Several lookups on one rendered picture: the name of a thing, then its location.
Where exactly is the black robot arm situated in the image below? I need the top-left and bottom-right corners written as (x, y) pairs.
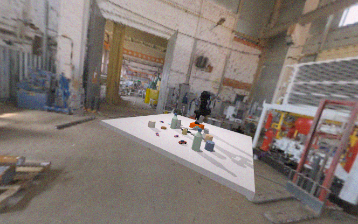
top-left (195, 91), bottom-right (211, 125)

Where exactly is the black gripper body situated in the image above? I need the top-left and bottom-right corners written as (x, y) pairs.
top-left (194, 105), bottom-right (206, 114)

